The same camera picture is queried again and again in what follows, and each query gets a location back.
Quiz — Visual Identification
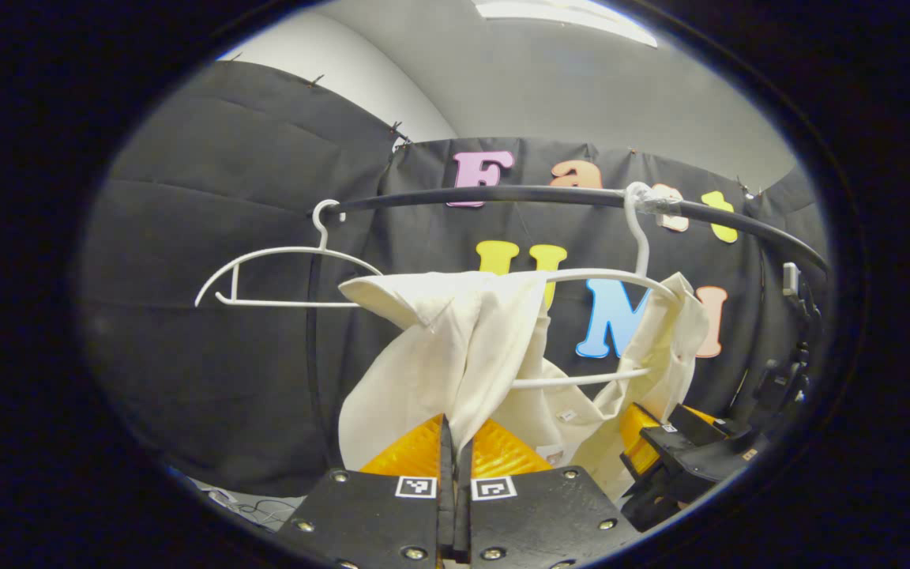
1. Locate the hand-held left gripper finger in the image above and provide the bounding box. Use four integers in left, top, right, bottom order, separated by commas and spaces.
455, 417, 644, 569
275, 413, 456, 569

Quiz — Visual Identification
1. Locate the cream button shirt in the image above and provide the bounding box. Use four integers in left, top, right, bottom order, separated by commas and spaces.
337, 270, 713, 503

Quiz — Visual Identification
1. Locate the white plastic clothes hanger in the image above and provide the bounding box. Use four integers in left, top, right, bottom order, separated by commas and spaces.
502, 182, 681, 390
194, 199, 383, 309

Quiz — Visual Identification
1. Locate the black metal clothes rack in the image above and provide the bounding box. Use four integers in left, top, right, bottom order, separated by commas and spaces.
305, 184, 831, 471

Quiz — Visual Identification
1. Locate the black backdrop cloth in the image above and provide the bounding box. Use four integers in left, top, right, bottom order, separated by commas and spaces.
80, 59, 831, 499

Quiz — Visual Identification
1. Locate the ceiling light panel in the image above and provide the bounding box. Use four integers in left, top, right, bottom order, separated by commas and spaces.
473, 0, 659, 48

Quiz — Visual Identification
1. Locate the black floor cable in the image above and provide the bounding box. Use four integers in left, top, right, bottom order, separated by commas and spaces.
230, 498, 298, 526

